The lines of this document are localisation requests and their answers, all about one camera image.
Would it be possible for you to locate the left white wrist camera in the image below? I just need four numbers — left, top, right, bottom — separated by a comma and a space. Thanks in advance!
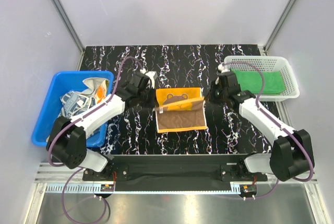
140, 68, 158, 89

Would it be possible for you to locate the blue plastic bin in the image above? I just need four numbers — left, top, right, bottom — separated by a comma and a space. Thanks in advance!
31, 70, 114, 147

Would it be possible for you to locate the purple cable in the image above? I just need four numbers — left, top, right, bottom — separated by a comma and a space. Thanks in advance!
47, 56, 146, 221
221, 61, 315, 200

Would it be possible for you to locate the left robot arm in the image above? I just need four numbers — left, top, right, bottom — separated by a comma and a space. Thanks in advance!
46, 69, 157, 180

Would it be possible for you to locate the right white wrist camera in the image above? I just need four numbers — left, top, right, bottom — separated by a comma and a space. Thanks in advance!
218, 63, 230, 74

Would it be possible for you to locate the aluminium frame rail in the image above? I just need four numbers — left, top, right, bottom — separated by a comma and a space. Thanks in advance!
33, 162, 319, 196

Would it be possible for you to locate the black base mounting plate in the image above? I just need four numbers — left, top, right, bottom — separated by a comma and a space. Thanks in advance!
82, 155, 268, 194

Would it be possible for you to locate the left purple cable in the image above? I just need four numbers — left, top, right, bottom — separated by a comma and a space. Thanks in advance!
47, 56, 146, 221

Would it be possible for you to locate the blue white patterned towel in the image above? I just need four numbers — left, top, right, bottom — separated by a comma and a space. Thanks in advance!
58, 90, 97, 118

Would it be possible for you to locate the white perforated plastic basket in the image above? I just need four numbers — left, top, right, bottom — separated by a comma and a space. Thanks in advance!
224, 56, 300, 102

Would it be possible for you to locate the cream orange patterned towel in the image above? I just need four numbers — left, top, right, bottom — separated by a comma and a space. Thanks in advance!
82, 77, 110, 104

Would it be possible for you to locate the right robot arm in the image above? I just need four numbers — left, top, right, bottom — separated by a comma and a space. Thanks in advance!
206, 69, 314, 182

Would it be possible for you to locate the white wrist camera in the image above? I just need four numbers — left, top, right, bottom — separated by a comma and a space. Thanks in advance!
140, 68, 158, 89
218, 63, 230, 74

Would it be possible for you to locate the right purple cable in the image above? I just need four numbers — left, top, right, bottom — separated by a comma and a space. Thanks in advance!
221, 61, 315, 200

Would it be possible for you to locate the green microfiber towel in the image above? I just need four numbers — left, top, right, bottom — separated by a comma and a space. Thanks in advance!
233, 70, 285, 95

